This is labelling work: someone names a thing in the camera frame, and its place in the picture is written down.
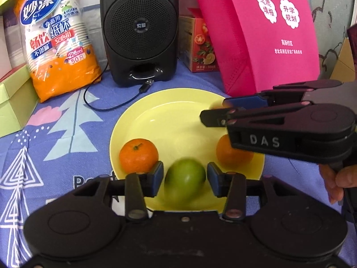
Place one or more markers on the black speaker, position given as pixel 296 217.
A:
pixel 139 19

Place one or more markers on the brown cardboard piece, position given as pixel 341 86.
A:
pixel 347 64

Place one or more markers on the person's right hand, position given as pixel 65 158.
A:
pixel 332 187

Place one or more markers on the green mango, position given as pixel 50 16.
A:
pixel 184 181

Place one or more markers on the pink non-woven bag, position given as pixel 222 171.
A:
pixel 251 47

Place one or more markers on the orange tangerine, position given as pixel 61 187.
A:
pixel 136 156
pixel 231 160

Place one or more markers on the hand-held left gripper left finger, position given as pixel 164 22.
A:
pixel 157 174

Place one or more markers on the green box with red rim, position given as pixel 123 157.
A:
pixel 14 109

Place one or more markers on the blue printed tablecloth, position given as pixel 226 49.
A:
pixel 55 150

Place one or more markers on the orange paper cup pack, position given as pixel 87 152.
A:
pixel 55 47

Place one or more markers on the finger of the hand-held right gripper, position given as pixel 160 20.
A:
pixel 245 101
pixel 214 118

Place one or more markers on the yellow plate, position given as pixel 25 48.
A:
pixel 173 122

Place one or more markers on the tomato print food box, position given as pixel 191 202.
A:
pixel 200 47

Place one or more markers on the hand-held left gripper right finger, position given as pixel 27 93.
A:
pixel 212 176

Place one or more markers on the white box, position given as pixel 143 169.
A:
pixel 11 47

